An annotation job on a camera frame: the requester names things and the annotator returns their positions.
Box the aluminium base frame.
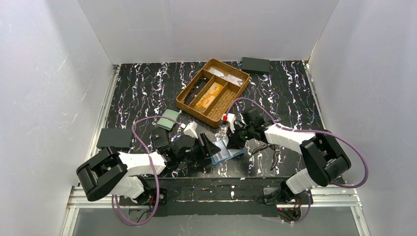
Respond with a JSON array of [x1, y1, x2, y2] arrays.
[[61, 178, 370, 236]]

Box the silver cards in tray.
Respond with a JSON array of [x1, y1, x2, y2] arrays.
[[208, 67, 243, 87]]

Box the orange cards in tray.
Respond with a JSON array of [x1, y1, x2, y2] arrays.
[[196, 82, 223, 109]]

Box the woven brown divided tray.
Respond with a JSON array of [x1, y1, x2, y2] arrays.
[[176, 59, 250, 128]]

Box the black box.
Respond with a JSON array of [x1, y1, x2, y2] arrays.
[[96, 128, 133, 150], [241, 57, 270, 74]]

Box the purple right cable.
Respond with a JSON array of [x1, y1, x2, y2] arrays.
[[225, 97, 370, 225]]

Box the green card holder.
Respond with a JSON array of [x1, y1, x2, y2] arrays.
[[156, 109, 179, 131]]

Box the black cards in tray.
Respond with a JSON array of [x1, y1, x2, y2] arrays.
[[184, 76, 209, 105]]

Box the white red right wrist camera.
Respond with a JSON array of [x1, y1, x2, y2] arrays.
[[221, 113, 236, 133]]

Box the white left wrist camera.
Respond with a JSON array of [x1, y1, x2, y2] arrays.
[[180, 121, 198, 139]]

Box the black box at left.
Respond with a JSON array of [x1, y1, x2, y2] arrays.
[[96, 128, 133, 150]]

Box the black card holder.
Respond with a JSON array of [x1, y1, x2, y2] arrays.
[[150, 127, 170, 149]]

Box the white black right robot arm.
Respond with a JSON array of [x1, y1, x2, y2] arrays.
[[222, 108, 351, 199]]

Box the purple cable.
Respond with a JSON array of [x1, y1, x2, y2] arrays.
[[112, 116, 186, 227], [225, 97, 370, 225]]

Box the black box at back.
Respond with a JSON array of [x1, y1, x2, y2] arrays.
[[241, 57, 270, 74]]

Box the light blue card holder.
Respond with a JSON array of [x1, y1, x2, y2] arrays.
[[210, 137, 244, 165]]

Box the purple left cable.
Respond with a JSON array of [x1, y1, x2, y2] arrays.
[[112, 116, 186, 227]]

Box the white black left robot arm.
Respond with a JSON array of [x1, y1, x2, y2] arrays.
[[76, 133, 221, 202]]

